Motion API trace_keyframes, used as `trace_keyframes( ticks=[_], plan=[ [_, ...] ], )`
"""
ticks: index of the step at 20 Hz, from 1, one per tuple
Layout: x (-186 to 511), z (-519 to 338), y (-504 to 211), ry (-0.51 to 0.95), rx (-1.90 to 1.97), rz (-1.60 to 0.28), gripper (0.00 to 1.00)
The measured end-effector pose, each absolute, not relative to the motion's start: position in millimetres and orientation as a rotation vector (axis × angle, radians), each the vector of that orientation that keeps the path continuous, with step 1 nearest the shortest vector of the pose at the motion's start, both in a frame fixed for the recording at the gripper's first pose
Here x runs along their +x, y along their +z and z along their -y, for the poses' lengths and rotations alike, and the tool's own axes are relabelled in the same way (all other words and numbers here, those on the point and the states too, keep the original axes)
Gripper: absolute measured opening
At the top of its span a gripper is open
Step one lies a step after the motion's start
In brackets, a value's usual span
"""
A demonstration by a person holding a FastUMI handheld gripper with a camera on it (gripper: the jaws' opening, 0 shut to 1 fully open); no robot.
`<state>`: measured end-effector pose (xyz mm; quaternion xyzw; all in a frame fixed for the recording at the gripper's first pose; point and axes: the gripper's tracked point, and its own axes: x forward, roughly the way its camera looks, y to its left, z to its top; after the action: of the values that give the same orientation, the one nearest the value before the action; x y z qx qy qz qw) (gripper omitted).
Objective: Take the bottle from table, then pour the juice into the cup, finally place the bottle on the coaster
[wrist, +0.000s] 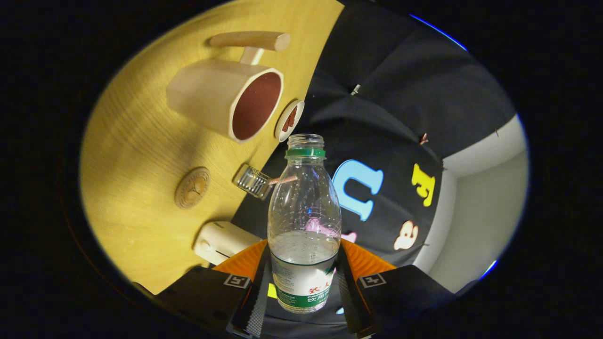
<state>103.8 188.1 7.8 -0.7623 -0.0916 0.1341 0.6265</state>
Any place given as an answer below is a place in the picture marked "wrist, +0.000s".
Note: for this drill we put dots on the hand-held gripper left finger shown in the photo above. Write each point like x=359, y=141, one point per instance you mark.
x=254, y=301

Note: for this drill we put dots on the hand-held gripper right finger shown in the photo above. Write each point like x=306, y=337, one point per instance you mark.
x=353, y=306

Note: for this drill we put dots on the clear plastic juice bottle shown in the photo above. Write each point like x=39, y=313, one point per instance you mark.
x=304, y=212

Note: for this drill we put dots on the round wooden coaster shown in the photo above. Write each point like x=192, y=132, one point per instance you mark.
x=192, y=188

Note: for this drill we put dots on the white toaster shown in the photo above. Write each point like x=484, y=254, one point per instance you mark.
x=221, y=240

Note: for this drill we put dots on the ribbed clear glass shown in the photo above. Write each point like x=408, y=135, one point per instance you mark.
x=253, y=181

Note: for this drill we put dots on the white round plate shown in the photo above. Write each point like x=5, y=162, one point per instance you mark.
x=281, y=131

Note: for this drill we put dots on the wooden table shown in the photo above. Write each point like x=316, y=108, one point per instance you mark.
x=141, y=165

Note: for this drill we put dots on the copper metal clip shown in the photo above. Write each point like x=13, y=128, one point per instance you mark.
x=424, y=139

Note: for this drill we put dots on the brown sausages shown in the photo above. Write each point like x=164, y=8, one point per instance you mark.
x=290, y=118

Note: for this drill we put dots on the silver metal clip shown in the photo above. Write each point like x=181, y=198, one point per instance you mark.
x=355, y=89

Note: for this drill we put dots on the black backdrop cloth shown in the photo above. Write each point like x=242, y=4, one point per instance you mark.
x=400, y=70

